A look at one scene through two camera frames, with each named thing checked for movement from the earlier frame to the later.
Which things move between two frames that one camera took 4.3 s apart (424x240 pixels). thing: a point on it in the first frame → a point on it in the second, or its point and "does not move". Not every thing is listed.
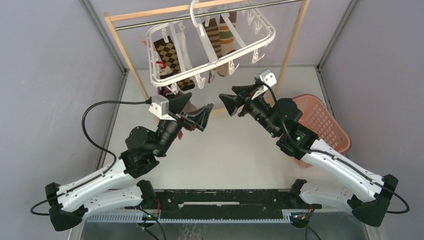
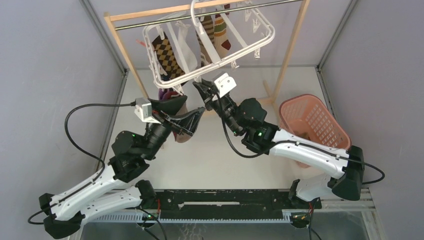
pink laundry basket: [315, 117] does not move
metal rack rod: [133, 26] does not move
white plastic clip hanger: [178, 49] does not move
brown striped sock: [223, 40] → [207, 22]
